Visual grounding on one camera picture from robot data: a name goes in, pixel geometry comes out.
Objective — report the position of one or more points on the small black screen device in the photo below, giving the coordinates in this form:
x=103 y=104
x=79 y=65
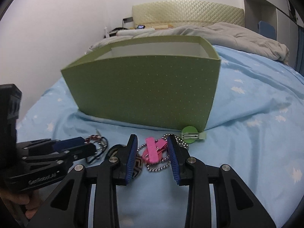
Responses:
x=141 y=27

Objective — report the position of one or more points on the grey white wardrobe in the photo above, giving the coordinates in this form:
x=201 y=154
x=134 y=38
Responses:
x=282 y=16

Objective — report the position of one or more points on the yellow pillow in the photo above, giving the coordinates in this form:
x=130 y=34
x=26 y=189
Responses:
x=163 y=26

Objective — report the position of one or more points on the pink hair clip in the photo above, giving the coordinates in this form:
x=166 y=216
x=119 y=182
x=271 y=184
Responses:
x=162 y=144
x=152 y=150

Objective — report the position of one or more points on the blue tree print bedsheet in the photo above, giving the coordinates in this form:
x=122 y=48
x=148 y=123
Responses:
x=249 y=99

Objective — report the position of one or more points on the brown patterned oval pendant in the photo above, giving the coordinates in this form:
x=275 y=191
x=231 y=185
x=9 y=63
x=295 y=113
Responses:
x=138 y=163

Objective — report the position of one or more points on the blue board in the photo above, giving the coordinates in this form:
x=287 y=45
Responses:
x=267 y=29

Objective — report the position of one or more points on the person's left hand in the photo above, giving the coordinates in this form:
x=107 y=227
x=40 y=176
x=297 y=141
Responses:
x=23 y=201

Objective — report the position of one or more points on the green round hair clip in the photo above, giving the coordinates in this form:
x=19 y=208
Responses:
x=190 y=135

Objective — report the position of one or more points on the grey duvet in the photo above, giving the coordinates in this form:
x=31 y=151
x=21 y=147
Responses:
x=237 y=35

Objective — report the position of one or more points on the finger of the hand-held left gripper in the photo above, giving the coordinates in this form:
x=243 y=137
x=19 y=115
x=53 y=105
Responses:
x=80 y=150
x=68 y=143

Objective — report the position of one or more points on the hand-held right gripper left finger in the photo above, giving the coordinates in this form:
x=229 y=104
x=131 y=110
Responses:
x=131 y=161

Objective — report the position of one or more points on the black wall socket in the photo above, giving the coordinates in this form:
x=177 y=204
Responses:
x=127 y=21

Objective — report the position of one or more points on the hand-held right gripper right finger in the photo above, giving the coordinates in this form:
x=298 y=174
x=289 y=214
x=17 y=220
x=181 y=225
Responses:
x=173 y=161

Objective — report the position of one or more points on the green dotted cardboard box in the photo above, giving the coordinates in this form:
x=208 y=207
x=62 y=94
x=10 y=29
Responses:
x=142 y=87

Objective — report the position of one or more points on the cream quilted headboard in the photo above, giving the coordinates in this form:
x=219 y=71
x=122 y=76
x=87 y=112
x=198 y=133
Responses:
x=190 y=11

